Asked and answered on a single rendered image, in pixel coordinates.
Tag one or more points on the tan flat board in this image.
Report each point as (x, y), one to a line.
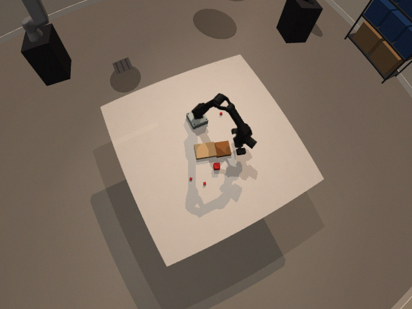
(205, 150)

